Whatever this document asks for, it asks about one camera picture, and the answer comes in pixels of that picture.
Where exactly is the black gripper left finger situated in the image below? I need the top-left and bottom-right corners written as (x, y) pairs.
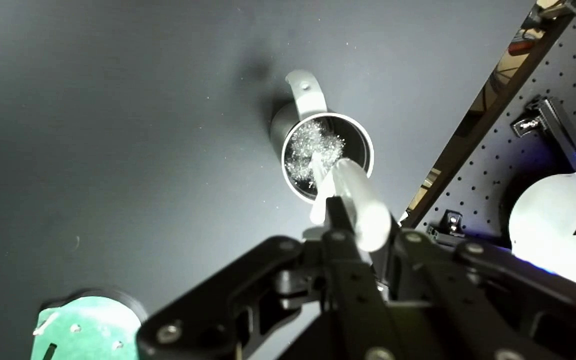
top-left (136, 196), bottom-right (397, 360)

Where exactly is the stainless steel flask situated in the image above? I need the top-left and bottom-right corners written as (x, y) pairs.
top-left (266, 68), bottom-right (376, 204)

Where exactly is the small black clamp block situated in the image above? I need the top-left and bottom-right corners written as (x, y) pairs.
top-left (435, 207), bottom-right (466, 237)

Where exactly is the black metal bracket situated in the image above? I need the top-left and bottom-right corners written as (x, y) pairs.
top-left (510, 96), bottom-right (576, 172)

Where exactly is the green tinted metal plate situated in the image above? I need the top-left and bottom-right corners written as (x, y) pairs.
top-left (33, 293), bottom-right (144, 360)

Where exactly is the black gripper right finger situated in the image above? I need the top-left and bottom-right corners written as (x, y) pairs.
top-left (397, 230), bottom-right (576, 360)

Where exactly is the grey perforated board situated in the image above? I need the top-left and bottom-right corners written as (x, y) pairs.
top-left (404, 12), bottom-right (576, 268)

